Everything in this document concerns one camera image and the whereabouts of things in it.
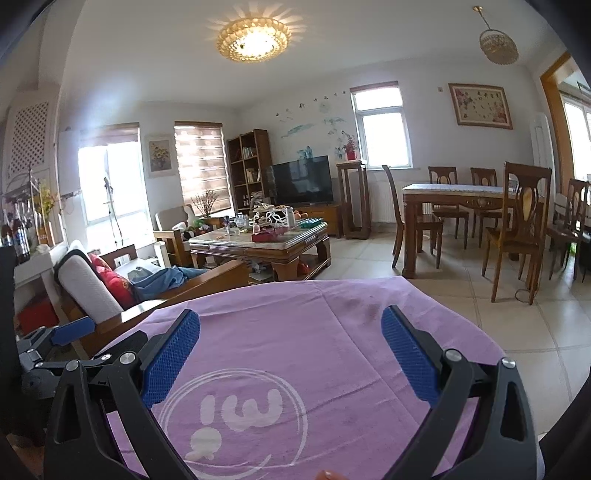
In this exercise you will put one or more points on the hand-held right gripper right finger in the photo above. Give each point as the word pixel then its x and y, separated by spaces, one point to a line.
pixel 408 355

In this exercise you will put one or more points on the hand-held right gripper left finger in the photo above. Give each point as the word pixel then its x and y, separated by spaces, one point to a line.
pixel 171 357

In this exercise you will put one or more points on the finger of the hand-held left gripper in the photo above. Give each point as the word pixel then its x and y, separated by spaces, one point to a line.
pixel 74 331
pixel 39 383

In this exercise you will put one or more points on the person's right hand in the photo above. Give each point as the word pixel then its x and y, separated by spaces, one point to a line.
pixel 330 475

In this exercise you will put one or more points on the red box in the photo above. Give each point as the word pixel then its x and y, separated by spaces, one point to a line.
pixel 39 316

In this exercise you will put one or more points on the wooden sofa with white cushion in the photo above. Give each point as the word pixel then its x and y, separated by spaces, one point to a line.
pixel 83 286

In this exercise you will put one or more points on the red cushion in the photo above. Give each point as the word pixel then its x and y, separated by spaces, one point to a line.
pixel 115 281

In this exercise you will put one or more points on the blue cloth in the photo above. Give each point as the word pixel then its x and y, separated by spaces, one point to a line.
pixel 166 279

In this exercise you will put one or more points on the purple cloth with white logo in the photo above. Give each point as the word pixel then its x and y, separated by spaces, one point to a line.
pixel 323 332

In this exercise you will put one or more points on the row of glass bottles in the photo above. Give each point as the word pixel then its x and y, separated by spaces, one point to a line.
pixel 18 240

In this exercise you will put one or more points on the wooden armchair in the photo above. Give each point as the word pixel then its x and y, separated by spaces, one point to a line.
pixel 171 230

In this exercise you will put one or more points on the thin tripod stand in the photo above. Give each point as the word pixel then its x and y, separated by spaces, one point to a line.
pixel 113 207

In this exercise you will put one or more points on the yellow flowers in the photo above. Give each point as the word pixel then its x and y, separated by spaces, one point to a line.
pixel 50 203

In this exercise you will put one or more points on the wooden coffee table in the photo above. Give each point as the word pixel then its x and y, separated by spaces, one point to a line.
pixel 263 251

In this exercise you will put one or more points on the wooden dining chair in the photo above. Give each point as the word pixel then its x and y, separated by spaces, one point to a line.
pixel 521 230
pixel 572 221
pixel 485 177
pixel 445 177
pixel 395 207

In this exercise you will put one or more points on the large bright window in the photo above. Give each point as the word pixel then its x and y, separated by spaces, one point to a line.
pixel 115 184

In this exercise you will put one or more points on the red tray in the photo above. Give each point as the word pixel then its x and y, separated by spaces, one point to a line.
pixel 268 237

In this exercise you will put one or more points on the tall wooden plant stand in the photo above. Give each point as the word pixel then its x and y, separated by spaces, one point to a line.
pixel 353 203

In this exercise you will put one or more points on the wooden television cabinet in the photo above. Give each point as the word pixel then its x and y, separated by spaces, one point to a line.
pixel 328 214

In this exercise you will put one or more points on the teal tray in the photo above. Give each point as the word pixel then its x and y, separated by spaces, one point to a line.
pixel 310 223

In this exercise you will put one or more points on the wooden dining table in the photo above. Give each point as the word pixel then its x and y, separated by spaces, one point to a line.
pixel 452 194

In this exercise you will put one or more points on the white bottle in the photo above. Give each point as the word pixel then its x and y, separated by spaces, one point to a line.
pixel 289 216

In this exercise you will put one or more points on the brown window blind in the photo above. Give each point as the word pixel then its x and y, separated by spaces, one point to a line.
pixel 201 166

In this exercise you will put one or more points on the sunflower painting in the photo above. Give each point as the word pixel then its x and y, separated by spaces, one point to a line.
pixel 161 156

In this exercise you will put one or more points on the white lattice cabinet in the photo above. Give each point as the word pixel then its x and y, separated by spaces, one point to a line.
pixel 32 138

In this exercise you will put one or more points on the black television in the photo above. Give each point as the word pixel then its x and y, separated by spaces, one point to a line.
pixel 302 180

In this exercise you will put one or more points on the red flower plant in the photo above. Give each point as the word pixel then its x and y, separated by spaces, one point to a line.
pixel 349 145

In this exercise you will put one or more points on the wooden bookshelf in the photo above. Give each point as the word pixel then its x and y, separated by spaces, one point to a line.
pixel 263 152

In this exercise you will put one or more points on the small white window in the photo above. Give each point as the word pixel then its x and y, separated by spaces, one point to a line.
pixel 381 129

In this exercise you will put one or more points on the white tower air conditioner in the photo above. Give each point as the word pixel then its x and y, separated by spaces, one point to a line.
pixel 542 147

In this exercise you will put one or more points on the framed floral picture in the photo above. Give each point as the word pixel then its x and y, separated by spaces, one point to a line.
pixel 480 105

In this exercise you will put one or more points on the small pendant lamp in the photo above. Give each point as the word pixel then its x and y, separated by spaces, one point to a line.
pixel 497 44

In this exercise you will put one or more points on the round crystal ceiling lamp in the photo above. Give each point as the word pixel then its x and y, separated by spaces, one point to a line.
pixel 254 39

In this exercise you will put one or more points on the white wall radiator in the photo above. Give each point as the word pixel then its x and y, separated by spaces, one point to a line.
pixel 383 203

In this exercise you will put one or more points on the wooden door frame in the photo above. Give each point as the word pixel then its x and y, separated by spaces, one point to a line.
pixel 551 83

